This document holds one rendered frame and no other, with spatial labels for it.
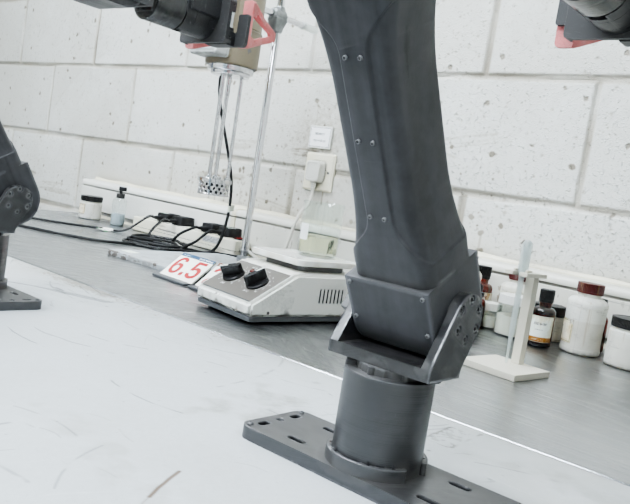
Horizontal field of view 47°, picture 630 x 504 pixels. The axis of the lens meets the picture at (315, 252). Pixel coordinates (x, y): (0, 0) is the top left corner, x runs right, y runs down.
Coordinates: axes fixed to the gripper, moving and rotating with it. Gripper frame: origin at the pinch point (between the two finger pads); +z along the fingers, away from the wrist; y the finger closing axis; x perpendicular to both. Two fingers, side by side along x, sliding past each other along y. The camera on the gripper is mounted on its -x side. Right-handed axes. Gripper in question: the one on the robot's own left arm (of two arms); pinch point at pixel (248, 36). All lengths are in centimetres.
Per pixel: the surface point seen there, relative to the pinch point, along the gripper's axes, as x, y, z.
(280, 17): -11.6, 21.6, 27.7
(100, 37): -14, 117, 48
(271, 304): 37.6, -22.2, -9.2
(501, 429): 40, -60, -18
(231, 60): 0.4, 19.1, 14.3
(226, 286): 36.8, -14.4, -10.2
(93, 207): 36, 91, 37
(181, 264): 37.8, 8.8, 1.0
